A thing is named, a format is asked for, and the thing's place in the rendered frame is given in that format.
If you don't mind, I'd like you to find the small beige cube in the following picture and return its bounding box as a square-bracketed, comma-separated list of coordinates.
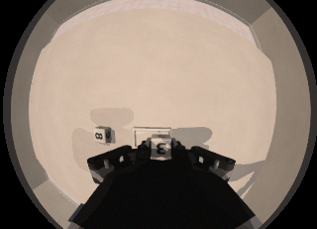
[151, 134, 171, 157]
[93, 126, 111, 144]

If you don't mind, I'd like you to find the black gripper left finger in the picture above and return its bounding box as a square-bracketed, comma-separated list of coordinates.
[87, 138, 153, 184]

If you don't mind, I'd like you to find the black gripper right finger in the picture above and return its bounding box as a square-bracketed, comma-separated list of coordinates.
[170, 138, 236, 182]

